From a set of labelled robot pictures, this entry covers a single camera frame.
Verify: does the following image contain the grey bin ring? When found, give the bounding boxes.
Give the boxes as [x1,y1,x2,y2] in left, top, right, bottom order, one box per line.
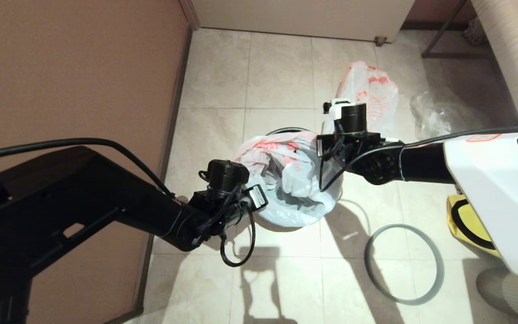
[364,224,445,306]

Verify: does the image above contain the black round trash bin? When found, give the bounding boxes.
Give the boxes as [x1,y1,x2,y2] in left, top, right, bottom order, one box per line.
[263,127,322,232]

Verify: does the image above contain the brown cabinet side panel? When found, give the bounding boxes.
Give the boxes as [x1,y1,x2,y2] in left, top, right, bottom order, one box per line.
[0,0,194,324]

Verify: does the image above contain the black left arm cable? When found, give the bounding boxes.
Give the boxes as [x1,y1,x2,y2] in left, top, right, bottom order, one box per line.
[0,137,256,267]

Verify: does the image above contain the clear plastic bag dark contents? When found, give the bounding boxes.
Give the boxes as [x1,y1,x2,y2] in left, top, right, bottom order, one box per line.
[411,90,489,140]

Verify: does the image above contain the white crumpled fabric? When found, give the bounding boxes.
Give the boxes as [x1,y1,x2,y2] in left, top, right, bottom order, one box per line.
[464,15,487,44]

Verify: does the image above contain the yellow fabric bag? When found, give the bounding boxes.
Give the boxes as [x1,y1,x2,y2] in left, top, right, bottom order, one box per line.
[447,193,502,258]

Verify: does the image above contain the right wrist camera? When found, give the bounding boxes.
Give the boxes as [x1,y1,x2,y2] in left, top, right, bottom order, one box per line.
[323,98,349,120]

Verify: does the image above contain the beige striped upholstered sofa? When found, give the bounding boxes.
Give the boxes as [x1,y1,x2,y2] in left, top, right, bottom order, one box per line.
[470,0,518,131]

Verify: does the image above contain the brown metal table frame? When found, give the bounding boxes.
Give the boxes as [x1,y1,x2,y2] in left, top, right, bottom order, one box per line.
[421,0,491,58]

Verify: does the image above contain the grey striped cushion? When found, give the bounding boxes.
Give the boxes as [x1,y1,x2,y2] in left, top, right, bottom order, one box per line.
[476,269,518,322]

